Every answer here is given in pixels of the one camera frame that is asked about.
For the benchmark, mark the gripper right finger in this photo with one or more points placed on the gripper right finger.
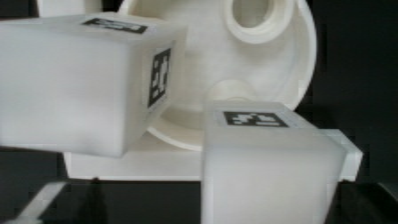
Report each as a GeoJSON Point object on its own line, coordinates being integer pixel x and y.
{"type": "Point", "coordinates": [363, 205]}

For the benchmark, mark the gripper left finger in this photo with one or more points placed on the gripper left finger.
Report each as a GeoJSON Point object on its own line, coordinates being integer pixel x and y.
{"type": "Point", "coordinates": [68, 203]}

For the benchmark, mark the white stool leg with tag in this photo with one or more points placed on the white stool leg with tag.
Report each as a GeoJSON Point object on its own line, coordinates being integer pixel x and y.
{"type": "Point", "coordinates": [89, 68]}

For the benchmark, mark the white U-shaped fence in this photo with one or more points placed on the white U-shaped fence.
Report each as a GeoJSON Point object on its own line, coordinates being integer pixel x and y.
{"type": "Point", "coordinates": [158, 162]}

